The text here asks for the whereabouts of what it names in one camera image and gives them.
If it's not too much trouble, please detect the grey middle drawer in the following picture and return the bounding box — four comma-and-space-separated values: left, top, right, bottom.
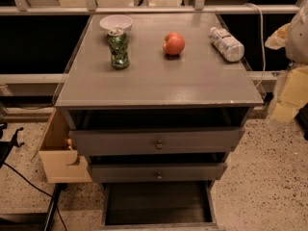
88, 163, 227, 183

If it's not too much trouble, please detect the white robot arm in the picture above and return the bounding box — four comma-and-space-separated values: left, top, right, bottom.
265, 2, 308, 124

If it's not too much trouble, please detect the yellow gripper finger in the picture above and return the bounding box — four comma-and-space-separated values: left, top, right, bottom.
268, 64, 308, 124

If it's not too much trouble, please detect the grey drawer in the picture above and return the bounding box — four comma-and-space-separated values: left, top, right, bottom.
88, 163, 227, 183
69, 127, 244, 156
102, 182, 224, 231

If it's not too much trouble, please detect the white ceramic bowl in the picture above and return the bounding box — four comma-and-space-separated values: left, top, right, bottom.
99, 14, 133, 32

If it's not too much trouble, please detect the light wooden side drawer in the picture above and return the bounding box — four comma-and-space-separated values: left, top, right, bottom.
38, 110, 91, 183

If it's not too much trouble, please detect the grey bottom drawer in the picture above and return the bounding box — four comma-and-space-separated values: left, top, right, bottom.
102, 182, 224, 231

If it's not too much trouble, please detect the black floor cable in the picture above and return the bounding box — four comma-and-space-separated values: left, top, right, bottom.
3, 162, 68, 231

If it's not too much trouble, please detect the grey drawer cabinet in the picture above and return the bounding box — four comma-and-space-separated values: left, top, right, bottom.
54, 13, 265, 231

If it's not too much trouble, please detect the metal railing frame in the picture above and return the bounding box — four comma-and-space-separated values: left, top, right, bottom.
0, 0, 308, 16

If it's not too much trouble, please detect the white cable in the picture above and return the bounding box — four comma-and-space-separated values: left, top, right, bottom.
243, 2, 268, 90

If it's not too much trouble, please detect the crushed green soda can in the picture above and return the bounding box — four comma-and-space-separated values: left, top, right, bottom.
107, 27, 130, 69

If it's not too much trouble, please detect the black stand base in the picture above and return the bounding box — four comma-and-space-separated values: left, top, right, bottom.
0, 183, 67, 231

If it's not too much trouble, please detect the black clamp device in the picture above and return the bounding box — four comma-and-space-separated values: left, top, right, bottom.
0, 127, 24, 168

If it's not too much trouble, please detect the grey top drawer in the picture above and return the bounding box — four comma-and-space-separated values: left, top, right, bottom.
69, 127, 244, 156

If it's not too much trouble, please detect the red apple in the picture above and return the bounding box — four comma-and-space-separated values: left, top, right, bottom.
163, 32, 185, 56

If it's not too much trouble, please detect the clear plastic water bottle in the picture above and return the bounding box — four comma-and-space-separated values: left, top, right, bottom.
210, 27, 244, 63

